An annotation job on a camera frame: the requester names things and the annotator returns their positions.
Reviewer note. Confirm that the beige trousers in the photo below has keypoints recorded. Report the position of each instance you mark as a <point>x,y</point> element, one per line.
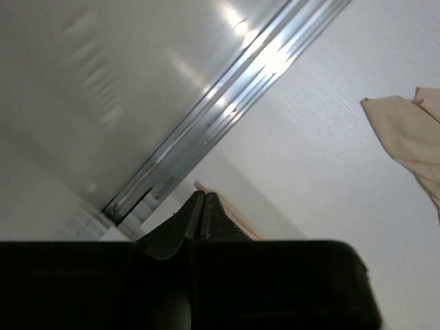
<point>332,164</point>

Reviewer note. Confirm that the left aluminium rail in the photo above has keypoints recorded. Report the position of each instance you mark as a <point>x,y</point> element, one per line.
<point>265,58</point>

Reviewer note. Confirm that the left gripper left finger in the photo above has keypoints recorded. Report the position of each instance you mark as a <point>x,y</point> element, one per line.
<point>165,241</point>

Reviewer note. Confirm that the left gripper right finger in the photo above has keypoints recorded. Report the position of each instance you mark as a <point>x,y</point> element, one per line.
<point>216,224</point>

